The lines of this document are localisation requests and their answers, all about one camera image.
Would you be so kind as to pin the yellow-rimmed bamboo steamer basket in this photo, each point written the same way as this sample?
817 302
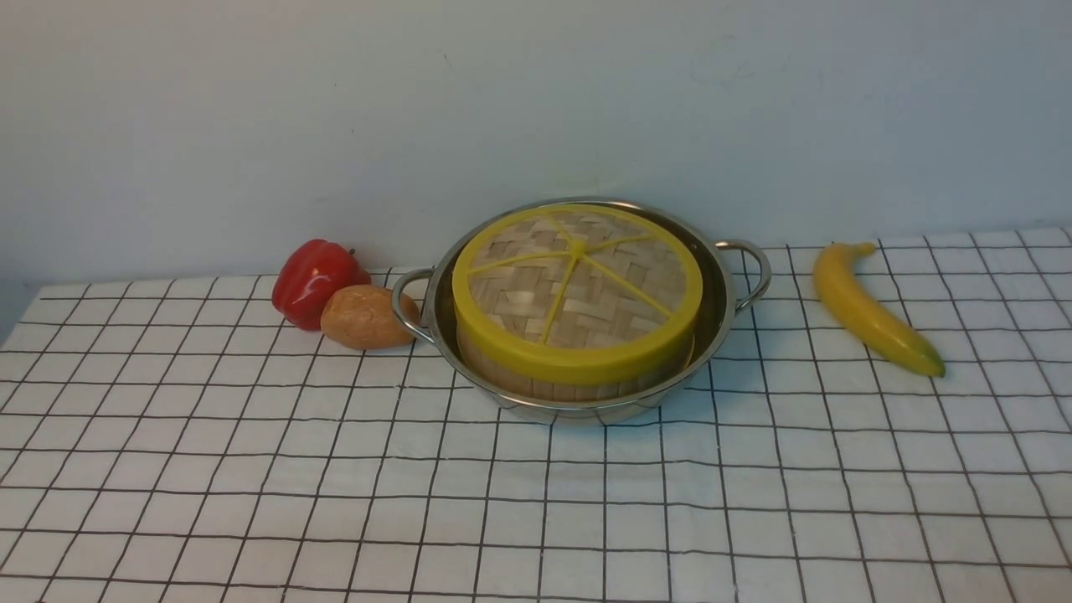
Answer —
586 374

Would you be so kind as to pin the red bell pepper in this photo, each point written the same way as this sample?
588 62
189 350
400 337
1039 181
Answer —
310 277

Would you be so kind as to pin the stainless steel two-handled pot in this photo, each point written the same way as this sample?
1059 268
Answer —
735 274

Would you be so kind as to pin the white black-grid tablecloth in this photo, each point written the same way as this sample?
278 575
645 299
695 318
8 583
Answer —
174 441

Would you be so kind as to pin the yellow banana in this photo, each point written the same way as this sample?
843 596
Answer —
850 304

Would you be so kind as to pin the yellow-rimmed woven steamer lid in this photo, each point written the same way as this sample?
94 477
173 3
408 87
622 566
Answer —
574 275

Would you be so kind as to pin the brown potato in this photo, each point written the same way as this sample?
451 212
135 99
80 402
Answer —
361 317

